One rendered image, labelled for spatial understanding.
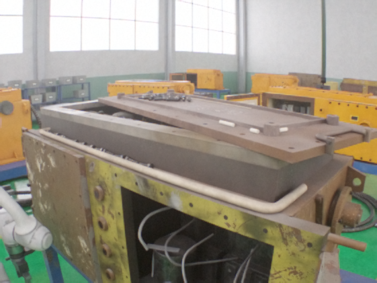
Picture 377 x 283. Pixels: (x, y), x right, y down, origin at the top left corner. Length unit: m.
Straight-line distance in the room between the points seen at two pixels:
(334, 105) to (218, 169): 2.67
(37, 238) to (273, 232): 0.92
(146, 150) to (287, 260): 0.53
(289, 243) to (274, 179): 0.15
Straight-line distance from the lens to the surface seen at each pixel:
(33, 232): 1.30
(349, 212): 0.99
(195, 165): 0.82
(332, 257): 0.56
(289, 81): 9.91
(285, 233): 0.64
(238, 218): 0.68
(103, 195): 1.07
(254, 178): 0.72
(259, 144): 0.69
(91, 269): 1.35
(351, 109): 3.31
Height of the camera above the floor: 1.52
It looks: 14 degrees down
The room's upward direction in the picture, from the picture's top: straight up
